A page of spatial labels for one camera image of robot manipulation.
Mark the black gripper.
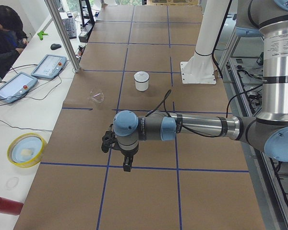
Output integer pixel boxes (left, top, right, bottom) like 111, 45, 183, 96
120, 146, 137, 172

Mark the white cup lid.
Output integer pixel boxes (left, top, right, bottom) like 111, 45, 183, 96
134, 71, 149, 83

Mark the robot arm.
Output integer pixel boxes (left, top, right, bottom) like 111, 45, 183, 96
101, 0, 288, 172

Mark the white enamel mug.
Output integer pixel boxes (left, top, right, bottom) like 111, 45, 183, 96
135, 81, 149, 92

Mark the yellow tape roll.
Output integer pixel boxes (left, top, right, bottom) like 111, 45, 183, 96
7, 133, 47, 168

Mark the far teach pendant tablet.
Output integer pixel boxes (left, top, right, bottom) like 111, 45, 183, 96
31, 54, 67, 80

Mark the teach pendant tablet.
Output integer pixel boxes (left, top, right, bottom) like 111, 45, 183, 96
31, 54, 67, 80
0, 72, 37, 103

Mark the near teach pendant tablet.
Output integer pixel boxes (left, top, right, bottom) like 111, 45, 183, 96
0, 72, 37, 103

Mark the black computer mouse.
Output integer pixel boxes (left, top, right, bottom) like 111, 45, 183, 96
50, 44, 61, 50

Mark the red cylinder bottle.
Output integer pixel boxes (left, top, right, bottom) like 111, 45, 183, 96
0, 197, 24, 216

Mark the black keyboard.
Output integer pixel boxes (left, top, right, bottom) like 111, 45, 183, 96
62, 18, 77, 39

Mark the green plastic tool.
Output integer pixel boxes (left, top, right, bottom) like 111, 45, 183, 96
37, 31, 48, 41

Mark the seated person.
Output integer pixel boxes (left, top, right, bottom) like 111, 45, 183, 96
0, 5, 28, 78

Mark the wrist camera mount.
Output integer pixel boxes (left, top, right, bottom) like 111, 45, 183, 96
101, 124, 117, 153

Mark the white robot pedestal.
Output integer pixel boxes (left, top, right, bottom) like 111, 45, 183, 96
180, 0, 231, 84

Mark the aluminium frame post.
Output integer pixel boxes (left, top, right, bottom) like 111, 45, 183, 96
44, 0, 81, 73

